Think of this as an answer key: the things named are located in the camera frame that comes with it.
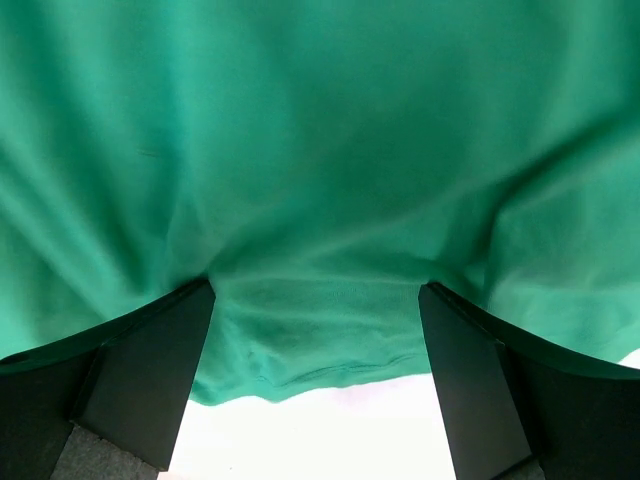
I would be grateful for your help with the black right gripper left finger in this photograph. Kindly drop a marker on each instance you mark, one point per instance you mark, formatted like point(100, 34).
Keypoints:
point(108, 402)

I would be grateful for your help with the green tank top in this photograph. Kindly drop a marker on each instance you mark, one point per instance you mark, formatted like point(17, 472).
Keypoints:
point(318, 162)

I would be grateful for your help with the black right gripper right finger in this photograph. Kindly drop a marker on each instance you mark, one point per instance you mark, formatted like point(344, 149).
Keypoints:
point(516, 406)

